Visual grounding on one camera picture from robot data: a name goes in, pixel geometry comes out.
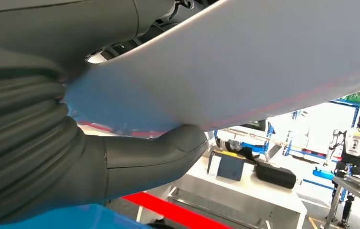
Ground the black white car part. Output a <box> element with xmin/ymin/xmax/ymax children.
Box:
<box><xmin>214</xmin><ymin>137</ymin><xmax>260</xmax><ymax>162</ymax></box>

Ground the red barrier belt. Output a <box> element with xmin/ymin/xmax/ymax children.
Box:
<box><xmin>120</xmin><ymin>191</ymin><xmax>233</xmax><ymax>229</ymax></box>

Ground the white table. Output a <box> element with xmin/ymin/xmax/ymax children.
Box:
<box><xmin>135</xmin><ymin>151</ymin><xmax>308</xmax><ymax>229</ymax></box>

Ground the black zip case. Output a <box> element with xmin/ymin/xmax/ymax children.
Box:
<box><xmin>254</xmin><ymin>161</ymin><xmax>297</xmax><ymax>190</ymax></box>

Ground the blue plastic bin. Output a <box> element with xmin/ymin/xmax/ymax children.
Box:
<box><xmin>312</xmin><ymin>167</ymin><xmax>336</xmax><ymax>181</ymax></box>

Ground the green plastic crate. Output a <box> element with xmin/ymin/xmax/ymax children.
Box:
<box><xmin>340</xmin><ymin>91</ymin><xmax>360</xmax><ymax>104</ymax></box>

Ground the white black humanoid robot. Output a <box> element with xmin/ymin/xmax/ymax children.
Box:
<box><xmin>323</xmin><ymin>114</ymin><xmax>360</xmax><ymax>229</ymax></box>

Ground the stainless steel table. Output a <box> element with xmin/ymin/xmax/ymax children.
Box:
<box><xmin>323</xmin><ymin>175</ymin><xmax>360</xmax><ymax>229</ymax></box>

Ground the black stanchion post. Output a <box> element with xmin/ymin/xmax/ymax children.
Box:
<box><xmin>148</xmin><ymin>220</ymin><xmax>176</xmax><ymax>229</ymax></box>

